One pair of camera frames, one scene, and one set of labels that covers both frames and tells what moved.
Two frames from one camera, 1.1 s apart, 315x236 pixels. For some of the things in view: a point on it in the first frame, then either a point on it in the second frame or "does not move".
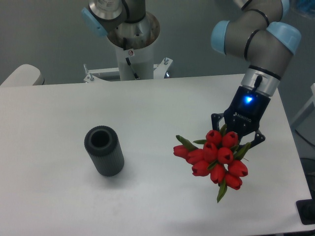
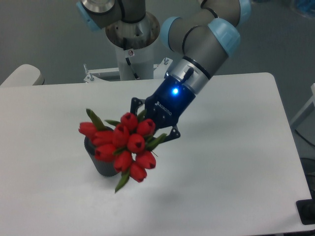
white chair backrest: [26, 74] does not move
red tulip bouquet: [218, 157] → [128, 145]
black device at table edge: [306, 209] does not move
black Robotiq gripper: [244, 114] → [166, 105]
